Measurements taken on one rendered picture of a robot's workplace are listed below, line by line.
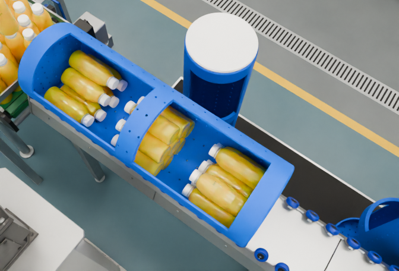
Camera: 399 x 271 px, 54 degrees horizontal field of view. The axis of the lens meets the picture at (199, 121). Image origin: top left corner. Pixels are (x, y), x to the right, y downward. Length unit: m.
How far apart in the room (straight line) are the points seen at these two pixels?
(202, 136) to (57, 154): 1.32
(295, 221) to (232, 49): 0.66
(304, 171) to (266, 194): 1.26
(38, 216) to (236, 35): 0.93
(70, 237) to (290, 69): 2.02
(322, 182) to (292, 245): 0.99
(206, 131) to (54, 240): 0.58
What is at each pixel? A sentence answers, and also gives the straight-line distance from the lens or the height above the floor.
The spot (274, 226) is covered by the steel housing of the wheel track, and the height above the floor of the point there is 0.93.
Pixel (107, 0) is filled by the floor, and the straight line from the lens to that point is 3.08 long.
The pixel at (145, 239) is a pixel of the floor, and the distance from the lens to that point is 2.28.
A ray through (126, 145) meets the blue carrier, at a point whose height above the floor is 1.17.
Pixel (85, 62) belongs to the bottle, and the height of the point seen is 1.13.
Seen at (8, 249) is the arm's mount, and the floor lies 1.23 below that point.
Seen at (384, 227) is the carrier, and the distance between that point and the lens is 1.68.
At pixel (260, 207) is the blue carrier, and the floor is 1.22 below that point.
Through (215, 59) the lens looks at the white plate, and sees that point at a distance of 1.47.
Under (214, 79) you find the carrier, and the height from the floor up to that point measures 0.99.
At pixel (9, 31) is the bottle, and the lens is 1.47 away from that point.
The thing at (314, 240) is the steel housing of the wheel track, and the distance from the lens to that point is 1.41.
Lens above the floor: 2.24
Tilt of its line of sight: 64 degrees down
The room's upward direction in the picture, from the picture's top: 7 degrees clockwise
